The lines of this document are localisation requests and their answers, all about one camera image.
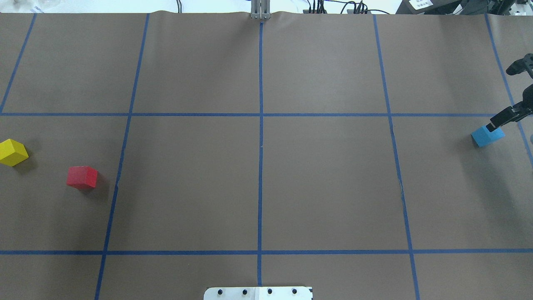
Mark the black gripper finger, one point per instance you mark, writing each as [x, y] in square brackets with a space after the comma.
[502, 118]

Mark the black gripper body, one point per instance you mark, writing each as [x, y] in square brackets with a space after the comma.
[517, 111]

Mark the blue block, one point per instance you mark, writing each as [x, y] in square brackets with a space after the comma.
[483, 137]

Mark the red block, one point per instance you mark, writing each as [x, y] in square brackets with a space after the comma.
[82, 177]

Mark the black box with label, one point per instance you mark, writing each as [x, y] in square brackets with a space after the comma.
[444, 7]

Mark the black power strip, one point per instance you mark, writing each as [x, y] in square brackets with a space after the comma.
[338, 8]

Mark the yellow block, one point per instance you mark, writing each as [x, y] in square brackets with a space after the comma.
[12, 152]

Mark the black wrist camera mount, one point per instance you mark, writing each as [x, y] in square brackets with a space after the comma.
[519, 66]

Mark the aluminium frame post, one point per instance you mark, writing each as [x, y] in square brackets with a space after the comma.
[260, 9]

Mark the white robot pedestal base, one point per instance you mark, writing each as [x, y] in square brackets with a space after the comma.
[259, 293]

